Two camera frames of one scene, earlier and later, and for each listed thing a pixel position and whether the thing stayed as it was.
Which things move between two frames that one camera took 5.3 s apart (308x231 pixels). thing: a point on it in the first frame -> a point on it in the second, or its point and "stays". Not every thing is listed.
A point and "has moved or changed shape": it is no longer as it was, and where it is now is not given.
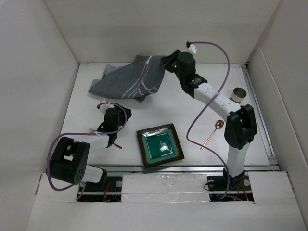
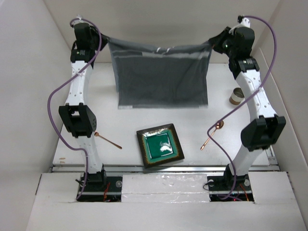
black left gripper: x=121 y=113 -> x=104 y=39
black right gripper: x=168 y=60 -> x=216 y=40
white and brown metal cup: x=237 y=95 stays
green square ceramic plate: x=159 y=145 stays
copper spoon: x=219 y=124 stays
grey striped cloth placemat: x=143 y=77 has moved or changed shape
